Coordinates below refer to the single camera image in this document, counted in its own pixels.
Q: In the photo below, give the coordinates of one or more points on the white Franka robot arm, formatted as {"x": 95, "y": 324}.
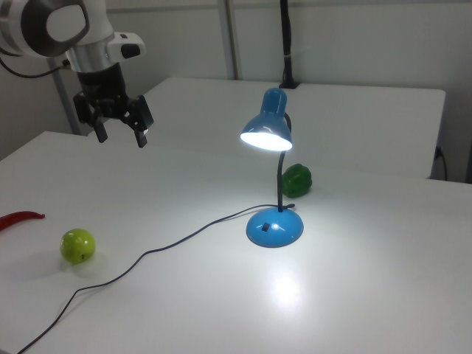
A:
{"x": 55, "y": 22}

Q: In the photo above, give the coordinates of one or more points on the blue gooseneck desk lamp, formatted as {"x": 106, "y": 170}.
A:
{"x": 274, "y": 228}

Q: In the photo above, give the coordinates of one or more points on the red chili pepper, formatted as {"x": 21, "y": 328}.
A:
{"x": 18, "y": 217}

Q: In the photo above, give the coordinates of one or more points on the light green apple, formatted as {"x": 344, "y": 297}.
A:
{"x": 77, "y": 245}

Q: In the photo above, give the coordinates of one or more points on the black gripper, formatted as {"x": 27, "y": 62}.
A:
{"x": 101, "y": 85}

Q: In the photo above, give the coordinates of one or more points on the black pole with clamp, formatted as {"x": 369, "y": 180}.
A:
{"x": 287, "y": 37}

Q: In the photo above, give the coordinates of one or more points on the green bell pepper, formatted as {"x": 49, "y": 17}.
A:
{"x": 298, "y": 180}

